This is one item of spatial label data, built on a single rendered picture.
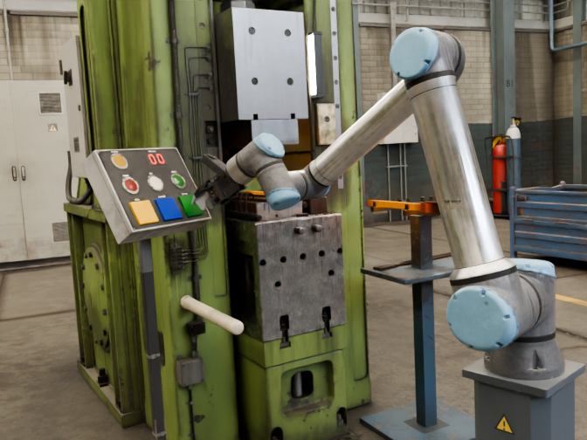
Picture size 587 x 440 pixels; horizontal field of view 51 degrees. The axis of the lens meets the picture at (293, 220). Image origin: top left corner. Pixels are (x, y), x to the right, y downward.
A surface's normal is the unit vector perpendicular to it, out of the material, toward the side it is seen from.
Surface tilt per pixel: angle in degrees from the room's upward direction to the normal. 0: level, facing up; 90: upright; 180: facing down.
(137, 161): 60
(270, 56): 90
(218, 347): 90
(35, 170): 90
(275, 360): 90
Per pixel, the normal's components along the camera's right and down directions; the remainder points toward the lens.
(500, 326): -0.63, 0.20
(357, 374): 0.51, 0.07
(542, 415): -0.03, 0.11
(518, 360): -0.43, -0.22
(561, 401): 0.69, 0.04
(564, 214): -0.87, 0.08
